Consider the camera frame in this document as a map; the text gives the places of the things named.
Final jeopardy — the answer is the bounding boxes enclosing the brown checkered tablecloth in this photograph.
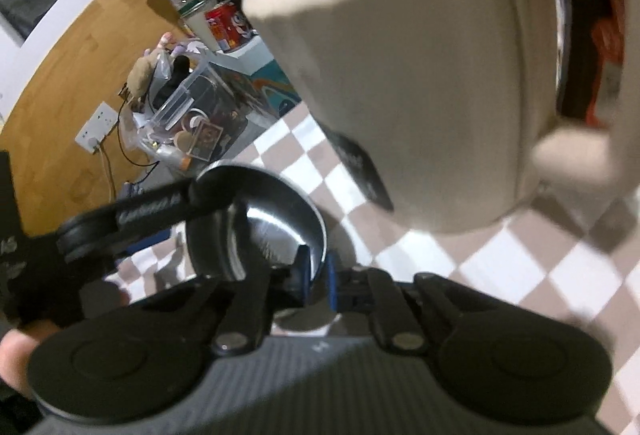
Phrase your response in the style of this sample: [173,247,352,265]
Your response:
[100,102,640,435]

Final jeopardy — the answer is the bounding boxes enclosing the black cable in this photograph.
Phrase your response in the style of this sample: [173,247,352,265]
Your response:
[117,100,161,188]

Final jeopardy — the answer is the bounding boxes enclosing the small round steel bowl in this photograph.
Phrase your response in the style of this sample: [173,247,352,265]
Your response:
[185,161,330,311]

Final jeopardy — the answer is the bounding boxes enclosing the white wall outlet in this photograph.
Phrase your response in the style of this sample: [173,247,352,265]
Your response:
[75,102,117,153]

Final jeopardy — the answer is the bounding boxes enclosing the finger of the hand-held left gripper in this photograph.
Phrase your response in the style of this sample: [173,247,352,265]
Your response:
[56,178,241,266]

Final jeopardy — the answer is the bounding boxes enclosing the wooden wall panel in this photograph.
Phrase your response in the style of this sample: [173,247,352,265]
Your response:
[0,0,211,236]

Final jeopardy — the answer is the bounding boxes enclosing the cream soy milk maker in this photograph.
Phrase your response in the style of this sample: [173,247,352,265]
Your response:
[235,0,640,236]

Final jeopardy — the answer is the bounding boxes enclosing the teal printed box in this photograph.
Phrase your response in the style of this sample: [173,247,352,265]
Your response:
[235,38,306,126]

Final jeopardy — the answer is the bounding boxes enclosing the clear plastic storage bin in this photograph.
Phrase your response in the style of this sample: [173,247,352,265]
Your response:
[117,50,261,178]

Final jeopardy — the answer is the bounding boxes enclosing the red drink can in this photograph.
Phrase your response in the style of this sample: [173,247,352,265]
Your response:
[204,2,258,53]

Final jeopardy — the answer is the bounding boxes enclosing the white outlet cable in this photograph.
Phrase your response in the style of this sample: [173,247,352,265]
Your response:
[97,145,118,201]

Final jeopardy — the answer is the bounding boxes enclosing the brown plush toy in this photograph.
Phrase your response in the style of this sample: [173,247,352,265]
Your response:
[125,55,163,103]

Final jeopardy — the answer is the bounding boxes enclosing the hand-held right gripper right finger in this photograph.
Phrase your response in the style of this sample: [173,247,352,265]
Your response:
[325,251,483,356]

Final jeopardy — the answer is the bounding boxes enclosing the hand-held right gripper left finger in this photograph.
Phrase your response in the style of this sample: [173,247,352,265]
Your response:
[145,246,313,357]

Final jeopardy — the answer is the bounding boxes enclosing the person's left hand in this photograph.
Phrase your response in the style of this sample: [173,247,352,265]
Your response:
[0,320,56,398]

